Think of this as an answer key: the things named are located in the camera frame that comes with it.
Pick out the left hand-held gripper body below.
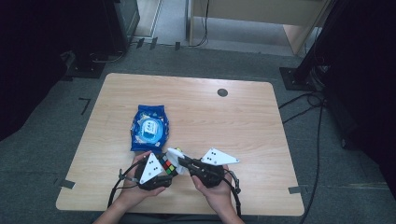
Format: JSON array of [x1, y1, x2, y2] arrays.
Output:
[[134, 151, 174, 191]]

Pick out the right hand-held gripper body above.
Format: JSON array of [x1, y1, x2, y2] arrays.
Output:
[[190, 147, 241, 189]]

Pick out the multicoloured puzzle cube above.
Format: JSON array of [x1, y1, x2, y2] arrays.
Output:
[[158, 152, 178, 176]]

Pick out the white wet wipe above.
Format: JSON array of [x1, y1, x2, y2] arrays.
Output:
[[166, 147, 187, 171]]

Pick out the blue wet wipes packet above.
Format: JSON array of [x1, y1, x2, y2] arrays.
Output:
[[129, 104, 171, 154]]

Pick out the person's right hand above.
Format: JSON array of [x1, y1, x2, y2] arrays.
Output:
[[190, 164, 237, 213]]

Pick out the person's left hand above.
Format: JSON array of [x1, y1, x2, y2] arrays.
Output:
[[119, 150, 168, 205]]

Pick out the dark cabinet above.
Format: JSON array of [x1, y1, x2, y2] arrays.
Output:
[[104, 0, 141, 54]]

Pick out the light wooden desk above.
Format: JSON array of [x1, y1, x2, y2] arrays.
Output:
[[186, 0, 332, 56]]

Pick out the black curtain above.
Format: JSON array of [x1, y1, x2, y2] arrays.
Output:
[[0, 0, 120, 143], [306, 0, 396, 200]]

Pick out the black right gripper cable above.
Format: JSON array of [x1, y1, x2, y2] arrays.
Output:
[[221, 170, 243, 217]]

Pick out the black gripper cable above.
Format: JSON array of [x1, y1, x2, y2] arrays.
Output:
[[106, 159, 148, 209], [221, 170, 243, 217]]

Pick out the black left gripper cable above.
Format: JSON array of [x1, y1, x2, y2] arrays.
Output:
[[106, 159, 148, 209]]

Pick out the long black floor cable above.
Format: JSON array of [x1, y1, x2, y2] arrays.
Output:
[[298, 99, 325, 224]]

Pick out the black looped floor cable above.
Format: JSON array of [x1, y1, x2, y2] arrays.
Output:
[[277, 91, 326, 125]]

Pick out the black stand base with post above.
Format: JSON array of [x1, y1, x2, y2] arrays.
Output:
[[278, 18, 331, 92]]

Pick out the black hanging cable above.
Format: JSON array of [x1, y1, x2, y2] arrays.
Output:
[[188, 0, 210, 49]]

